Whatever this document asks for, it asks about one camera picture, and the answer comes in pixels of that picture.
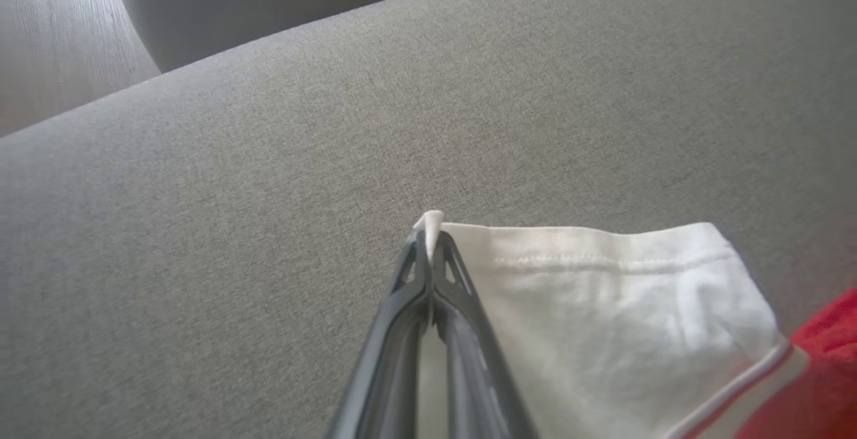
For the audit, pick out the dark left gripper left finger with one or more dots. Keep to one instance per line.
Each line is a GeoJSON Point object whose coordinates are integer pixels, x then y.
{"type": "Point", "coordinates": [392, 359]}

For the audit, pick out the grey sofa cushion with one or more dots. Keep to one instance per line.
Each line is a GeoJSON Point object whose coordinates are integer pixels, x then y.
{"type": "Point", "coordinates": [268, 4]}

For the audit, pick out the grey fabric sofa seat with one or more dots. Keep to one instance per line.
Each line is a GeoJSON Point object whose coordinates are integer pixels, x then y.
{"type": "Point", "coordinates": [268, 225]}

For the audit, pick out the red and white t-shirt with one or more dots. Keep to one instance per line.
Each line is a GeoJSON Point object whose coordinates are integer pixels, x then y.
{"type": "Point", "coordinates": [602, 325]}

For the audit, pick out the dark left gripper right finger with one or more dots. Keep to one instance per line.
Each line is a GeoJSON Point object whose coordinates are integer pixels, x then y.
{"type": "Point", "coordinates": [469, 359]}

